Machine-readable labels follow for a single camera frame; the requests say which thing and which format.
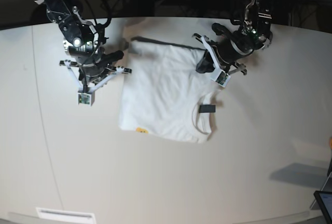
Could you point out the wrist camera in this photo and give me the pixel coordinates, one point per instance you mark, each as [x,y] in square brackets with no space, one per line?
[85,98]
[220,77]

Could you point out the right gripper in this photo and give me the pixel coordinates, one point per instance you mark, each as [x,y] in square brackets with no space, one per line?
[92,74]

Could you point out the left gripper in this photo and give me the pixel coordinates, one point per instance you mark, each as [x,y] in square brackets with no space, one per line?
[227,51]

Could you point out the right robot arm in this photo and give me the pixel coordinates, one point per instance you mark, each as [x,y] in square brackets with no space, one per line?
[82,38]

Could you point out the black tablet screen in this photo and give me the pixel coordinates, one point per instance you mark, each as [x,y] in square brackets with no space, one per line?
[323,199]

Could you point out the white printed T-shirt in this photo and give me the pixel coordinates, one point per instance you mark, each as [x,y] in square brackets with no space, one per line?
[163,94]

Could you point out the white paper label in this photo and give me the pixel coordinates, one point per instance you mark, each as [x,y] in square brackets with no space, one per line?
[65,216]

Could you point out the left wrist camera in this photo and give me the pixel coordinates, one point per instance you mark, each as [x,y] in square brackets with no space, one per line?
[85,98]

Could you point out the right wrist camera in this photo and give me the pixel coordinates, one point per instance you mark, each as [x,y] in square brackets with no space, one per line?
[220,77]

